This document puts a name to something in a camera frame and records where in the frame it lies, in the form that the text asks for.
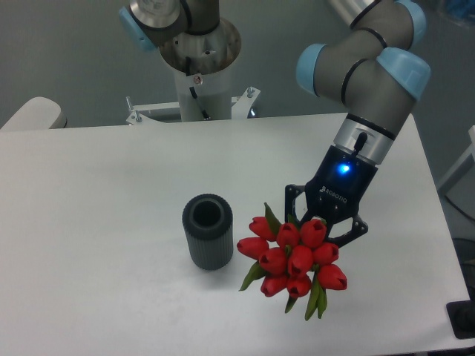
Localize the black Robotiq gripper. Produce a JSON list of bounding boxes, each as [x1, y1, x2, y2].
[[284, 146, 378, 248]]

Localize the red tulip bouquet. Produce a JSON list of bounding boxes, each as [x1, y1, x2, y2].
[[237, 204, 347, 320]]

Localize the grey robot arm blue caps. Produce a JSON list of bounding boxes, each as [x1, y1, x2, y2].
[[119, 1, 430, 246]]

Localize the dark grey ribbed vase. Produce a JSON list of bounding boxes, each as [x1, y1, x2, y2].
[[182, 194, 234, 271]]

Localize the black device at table edge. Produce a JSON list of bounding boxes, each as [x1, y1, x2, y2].
[[446, 300, 475, 340]]

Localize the white chair backrest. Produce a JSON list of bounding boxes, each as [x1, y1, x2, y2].
[[1, 96, 68, 132]]

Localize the white pedestal base frame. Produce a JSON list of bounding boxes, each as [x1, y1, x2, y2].
[[125, 86, 261, 125]]

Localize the white furniture frame right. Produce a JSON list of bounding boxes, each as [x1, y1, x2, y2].
[[436, 126, 474, 195]]

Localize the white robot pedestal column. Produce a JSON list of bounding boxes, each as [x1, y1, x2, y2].
[[172, 69, 232, 122]]

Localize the black cable on pedestal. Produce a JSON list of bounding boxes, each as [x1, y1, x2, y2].
[[184, 56, 212, 122]]

